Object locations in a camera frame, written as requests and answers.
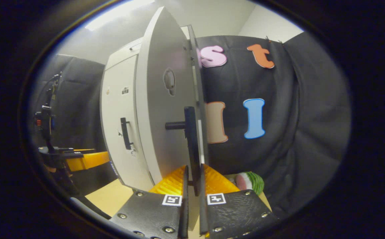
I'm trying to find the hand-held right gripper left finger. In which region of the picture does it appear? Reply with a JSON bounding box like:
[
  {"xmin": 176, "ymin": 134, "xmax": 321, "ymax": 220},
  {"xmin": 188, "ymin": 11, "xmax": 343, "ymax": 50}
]
[{"xmin": 109, "ymin": 165, "xmax": 189, "ymax": 239}]

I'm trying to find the toy watermelon slice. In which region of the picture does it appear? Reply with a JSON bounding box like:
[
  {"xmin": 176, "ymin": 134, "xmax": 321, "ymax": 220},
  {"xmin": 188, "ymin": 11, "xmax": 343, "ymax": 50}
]
[{"xmin": 234, "ymin": 171, "xmax": 265, "ymax": 196}]

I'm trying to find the black door handle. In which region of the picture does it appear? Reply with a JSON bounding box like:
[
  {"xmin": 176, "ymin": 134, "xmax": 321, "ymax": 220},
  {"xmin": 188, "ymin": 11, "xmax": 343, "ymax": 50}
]
[
  {"xmin": 120, "ymin": 117, "xmax": 135, "ymax": 150},
  {"xmin": 165, "ymin": 106, "xmax": 202, "ymax": 196}
]

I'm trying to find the cabinet door with camera sticker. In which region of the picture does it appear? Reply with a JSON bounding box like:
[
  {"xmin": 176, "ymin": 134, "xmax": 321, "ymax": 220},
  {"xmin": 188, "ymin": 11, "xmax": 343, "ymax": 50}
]
[{"xmin": 100, "ymin": 55, "xmax": 154, "ymax": 191}]

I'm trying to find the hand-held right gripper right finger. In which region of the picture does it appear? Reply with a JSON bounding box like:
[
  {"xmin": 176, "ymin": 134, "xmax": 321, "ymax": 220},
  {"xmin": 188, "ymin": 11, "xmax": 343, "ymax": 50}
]
[{"xmin": 199, "ymin": 163, "xmax": 279, "ymax": 239}]

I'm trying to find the dark camera stand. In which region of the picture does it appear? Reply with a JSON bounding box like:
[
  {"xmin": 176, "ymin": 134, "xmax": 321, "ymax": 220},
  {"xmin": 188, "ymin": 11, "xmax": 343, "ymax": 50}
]
[{"xmin": 35, "ymin": 72, "xmax": 63, "ymax": 150}]

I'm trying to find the cabinet door with headphone sticker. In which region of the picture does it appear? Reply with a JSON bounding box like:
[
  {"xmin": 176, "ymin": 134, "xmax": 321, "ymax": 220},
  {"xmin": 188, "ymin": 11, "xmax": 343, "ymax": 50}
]
[{"xmin": 134, "ymin": 6, "xmax": 210, "ymax": 196}]

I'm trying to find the white double-door shoe cabinet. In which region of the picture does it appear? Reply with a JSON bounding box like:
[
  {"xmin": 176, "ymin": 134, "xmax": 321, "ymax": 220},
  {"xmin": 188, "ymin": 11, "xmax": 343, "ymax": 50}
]
[{"xmin": 99, "ymin": 25, "xmax": 193, "ymax": 186}]

